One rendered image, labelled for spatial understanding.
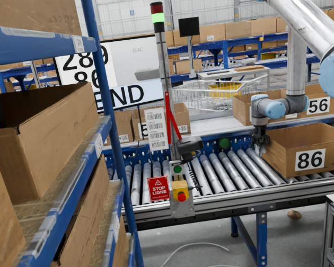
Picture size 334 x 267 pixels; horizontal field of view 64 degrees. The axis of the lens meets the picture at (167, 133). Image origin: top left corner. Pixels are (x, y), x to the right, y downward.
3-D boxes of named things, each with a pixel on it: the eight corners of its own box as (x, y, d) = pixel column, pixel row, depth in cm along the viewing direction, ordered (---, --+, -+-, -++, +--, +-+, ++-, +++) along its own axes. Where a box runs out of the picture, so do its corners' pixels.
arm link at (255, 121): (248, 115, 156) (265, 113, 156) (249, 123, 157) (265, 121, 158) (254, 119, 147) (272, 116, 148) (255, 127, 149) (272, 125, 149)
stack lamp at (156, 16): (152, 22, 105) (150, 6, 103) (152, 23, 110) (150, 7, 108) (165, 20, 105) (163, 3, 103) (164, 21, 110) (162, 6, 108)
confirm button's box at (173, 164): (170, 176, 125) (169, 163, 122) (170, 174, 128) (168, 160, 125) (185, 175, 125) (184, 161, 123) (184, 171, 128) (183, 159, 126)
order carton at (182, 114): (135, 142, 185) (131, 119, 179) (137, 130, 213) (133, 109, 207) (191, 134, 186) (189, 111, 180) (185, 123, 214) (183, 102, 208)
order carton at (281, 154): (285, 178, 142) (286, 149, 136) (261, 156, 170) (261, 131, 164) (355, 166, 144) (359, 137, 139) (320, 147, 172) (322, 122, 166)
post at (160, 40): (171, 219, 135) (144, 34, 106) (170, 213, 139) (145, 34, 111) (195, 215, 135) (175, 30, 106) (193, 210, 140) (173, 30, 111)
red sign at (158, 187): (150, 201, 130) (146, 178, 126) (150, 201, 131) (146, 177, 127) (183, 196, 131) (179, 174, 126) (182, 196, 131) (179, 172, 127)
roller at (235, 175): (245, 187, 136) (253, 191, 137) (219, 149, 186) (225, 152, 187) (240, 195, 138) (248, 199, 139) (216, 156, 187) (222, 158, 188)
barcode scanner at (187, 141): (207, 159, 119) (202, 138, 116) (181, 166, 120) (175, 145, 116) (204, 153, 126) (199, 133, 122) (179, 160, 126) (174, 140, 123)
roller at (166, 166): (178, 201, 136) (175, 210, 138) (170, 159, 185) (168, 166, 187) (168, 199, 135) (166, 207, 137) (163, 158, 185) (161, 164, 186)
